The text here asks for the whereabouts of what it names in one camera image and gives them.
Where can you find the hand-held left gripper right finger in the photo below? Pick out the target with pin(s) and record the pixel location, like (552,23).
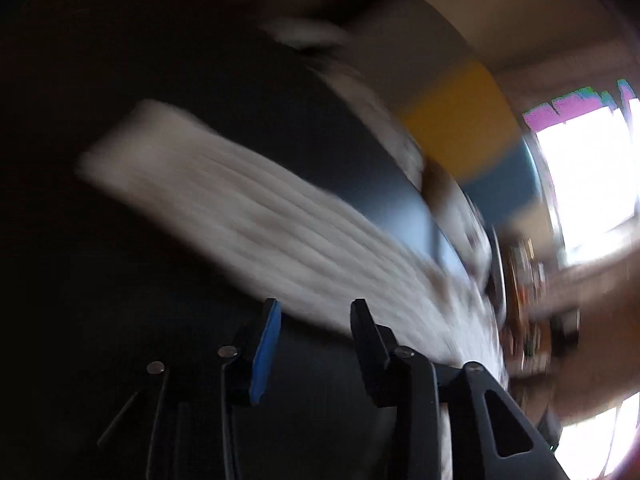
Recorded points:
(370,355)

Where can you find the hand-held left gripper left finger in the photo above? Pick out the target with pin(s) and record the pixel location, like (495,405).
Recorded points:
(265,355)

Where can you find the white knit sweater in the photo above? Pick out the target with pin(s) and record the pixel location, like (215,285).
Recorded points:
(250,200)

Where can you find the black leather bench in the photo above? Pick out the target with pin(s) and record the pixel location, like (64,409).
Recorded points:
(320,125)

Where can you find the window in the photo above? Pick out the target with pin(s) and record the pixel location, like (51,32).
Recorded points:
(590,175)
(595,440)

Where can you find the blue yellow grey sofa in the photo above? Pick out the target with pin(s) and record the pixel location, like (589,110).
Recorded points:
(460,120)

